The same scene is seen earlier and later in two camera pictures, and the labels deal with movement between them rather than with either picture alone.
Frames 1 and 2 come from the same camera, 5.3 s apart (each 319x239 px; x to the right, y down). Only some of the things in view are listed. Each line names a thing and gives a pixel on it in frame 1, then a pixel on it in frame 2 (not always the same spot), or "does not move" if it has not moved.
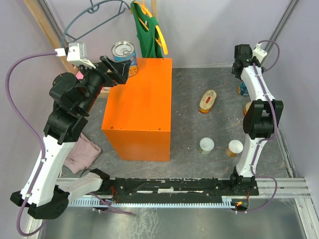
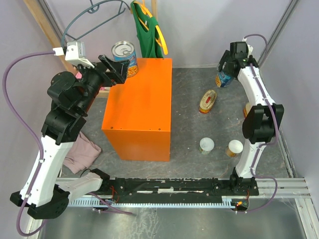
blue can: (242, 89) → (222, 79)
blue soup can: (125, 51) does not move
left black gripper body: (110, 78) does not move
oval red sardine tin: (207, 101) does not move
